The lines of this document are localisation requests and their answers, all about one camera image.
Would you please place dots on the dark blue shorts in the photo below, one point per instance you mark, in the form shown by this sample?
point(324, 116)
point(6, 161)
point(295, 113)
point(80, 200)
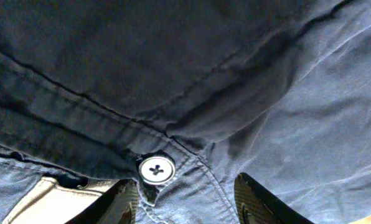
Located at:
point(181, 97)

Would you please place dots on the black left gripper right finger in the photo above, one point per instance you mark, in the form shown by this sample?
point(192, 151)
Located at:
point(257, 205)

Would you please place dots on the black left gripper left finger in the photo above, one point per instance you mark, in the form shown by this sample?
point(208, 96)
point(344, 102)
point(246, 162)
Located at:
point(118, 205)

